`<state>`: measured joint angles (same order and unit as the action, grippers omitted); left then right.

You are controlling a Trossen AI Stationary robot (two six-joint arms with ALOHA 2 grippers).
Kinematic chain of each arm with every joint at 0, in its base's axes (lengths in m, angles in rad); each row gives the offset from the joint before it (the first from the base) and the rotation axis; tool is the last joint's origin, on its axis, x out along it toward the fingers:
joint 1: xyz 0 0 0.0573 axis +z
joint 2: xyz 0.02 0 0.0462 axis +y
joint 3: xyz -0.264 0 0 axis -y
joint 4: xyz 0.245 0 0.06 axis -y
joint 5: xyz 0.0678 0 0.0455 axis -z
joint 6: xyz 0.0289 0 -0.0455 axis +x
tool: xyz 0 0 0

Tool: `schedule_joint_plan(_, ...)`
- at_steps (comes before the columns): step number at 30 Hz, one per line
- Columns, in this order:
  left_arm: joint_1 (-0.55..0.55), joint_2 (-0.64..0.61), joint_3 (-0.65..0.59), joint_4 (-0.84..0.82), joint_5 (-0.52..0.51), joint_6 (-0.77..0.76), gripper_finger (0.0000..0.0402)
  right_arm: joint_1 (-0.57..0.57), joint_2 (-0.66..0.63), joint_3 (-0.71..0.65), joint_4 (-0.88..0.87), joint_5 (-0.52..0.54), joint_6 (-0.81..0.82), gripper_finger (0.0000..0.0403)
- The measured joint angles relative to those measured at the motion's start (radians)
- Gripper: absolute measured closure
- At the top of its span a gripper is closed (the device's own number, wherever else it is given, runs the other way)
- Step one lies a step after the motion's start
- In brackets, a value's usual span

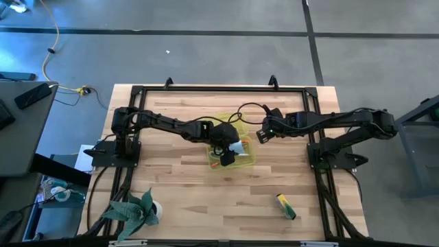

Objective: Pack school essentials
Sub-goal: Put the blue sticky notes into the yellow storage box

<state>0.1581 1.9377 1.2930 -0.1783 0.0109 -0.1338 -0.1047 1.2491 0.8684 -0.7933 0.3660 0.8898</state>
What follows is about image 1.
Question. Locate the black keyboard edge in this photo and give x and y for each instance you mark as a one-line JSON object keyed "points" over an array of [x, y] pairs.
{"points": [[5, 116]]}

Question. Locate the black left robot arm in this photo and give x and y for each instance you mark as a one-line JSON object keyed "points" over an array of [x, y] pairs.
{"points": [[164, 123]]}

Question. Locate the black smartphone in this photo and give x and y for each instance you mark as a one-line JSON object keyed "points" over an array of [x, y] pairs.
{"points": [[32, 96]]}

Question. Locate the table with blue metal legs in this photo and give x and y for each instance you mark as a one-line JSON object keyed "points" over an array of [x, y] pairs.
{"points": [[404, 119]]}

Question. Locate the black desk beam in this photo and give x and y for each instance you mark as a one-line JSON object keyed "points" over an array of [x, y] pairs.
{"points": [[61, 171]]}

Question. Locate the orange wooden pencil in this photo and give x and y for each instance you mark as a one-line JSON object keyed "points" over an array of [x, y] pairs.
{"points": [[214, 165]]}

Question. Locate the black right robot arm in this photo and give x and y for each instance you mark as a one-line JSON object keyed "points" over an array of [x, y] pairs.
{"points": [[343, 118]]}

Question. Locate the artificial plant in white pot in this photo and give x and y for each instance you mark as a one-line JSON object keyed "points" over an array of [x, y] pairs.
{"points": [[132, 212]]}

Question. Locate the blue storage bin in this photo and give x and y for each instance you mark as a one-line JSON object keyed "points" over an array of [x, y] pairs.
{"points": [[58, 223]]}

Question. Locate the white paper sheet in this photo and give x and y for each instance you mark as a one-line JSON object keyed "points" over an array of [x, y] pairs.
{"points": [[82, 161]]}

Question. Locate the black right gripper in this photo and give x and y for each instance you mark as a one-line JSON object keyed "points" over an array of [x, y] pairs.
{"points": [[274, 125]]}

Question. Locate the grey desk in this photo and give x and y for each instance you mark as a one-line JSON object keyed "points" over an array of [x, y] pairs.
{"points": [[24, 137]]}

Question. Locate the black frame clamp hook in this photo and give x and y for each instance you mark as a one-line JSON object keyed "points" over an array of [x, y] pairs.
{"points": [[273, 83], [168, 83]]}

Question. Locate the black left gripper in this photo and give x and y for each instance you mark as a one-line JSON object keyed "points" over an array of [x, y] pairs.
{"points": [[224, 135]]}

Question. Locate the translucent yellow-green pencil case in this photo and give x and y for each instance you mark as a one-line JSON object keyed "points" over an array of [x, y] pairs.
{"points": [[247, 161]]}

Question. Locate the light blue sticky note pad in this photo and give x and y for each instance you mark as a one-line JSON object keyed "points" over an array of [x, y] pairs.
{"points": [[238, 148]]}

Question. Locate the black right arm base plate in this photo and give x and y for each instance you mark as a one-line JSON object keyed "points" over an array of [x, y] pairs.
{"points": [[343, 163]]}

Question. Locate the black metal table frame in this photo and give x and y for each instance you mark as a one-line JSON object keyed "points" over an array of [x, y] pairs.
{"points": [[223, 88]]}

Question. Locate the white tape roll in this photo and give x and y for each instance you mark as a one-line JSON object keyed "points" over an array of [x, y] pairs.
{"points": [[67, 195]]}

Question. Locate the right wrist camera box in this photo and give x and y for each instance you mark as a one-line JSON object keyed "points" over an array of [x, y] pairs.
{"points": [[274, 112]]}

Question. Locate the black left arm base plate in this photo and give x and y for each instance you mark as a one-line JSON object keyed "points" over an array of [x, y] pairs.
{"points": [[103, 159]]}

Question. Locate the silver aluminium bracket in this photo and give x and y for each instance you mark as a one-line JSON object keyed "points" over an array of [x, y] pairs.
{"points": [[128, 243], [319, 244]]}

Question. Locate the yellow green crayon box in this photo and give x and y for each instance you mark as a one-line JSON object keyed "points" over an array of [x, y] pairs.
{"points": [[285, 206]]}

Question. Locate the flat black device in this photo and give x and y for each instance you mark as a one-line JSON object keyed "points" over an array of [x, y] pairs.
{"points": [[17, 76]]}

